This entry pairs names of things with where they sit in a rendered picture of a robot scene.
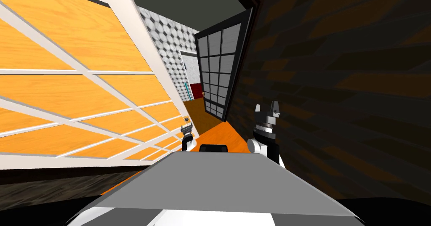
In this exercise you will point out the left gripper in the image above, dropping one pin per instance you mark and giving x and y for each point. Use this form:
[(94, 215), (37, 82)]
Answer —
[(187, 131)]

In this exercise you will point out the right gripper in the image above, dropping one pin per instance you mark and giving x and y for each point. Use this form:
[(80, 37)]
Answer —
[(265, 117)]

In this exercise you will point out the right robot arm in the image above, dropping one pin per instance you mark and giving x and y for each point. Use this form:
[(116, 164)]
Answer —
[(266, 145)]

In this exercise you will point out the black door with glass panes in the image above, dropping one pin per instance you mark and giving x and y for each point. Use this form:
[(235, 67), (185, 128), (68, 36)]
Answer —
[(241, 67)]

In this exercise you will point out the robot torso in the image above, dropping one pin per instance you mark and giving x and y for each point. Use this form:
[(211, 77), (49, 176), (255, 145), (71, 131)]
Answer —
[(215, 182)]

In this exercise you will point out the orange door with white lattice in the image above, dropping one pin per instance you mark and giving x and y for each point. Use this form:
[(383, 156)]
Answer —
[(67, 27)]

